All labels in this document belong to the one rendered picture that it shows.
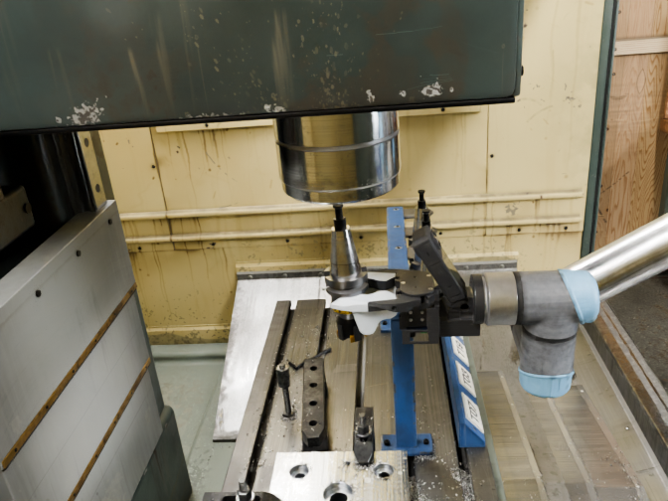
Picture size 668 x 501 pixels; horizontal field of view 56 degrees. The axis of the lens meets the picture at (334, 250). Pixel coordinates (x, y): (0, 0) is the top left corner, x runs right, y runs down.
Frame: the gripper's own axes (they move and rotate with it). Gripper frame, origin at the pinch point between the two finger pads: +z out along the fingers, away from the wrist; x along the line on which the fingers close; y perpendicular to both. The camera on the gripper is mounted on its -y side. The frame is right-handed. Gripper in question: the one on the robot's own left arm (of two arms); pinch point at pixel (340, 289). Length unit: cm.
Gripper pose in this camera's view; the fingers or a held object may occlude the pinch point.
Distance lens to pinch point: 90.7
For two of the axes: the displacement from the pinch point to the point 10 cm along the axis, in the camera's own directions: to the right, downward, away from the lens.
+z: -9.9, 0.4, 1.0
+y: 0.7, 9.0, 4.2
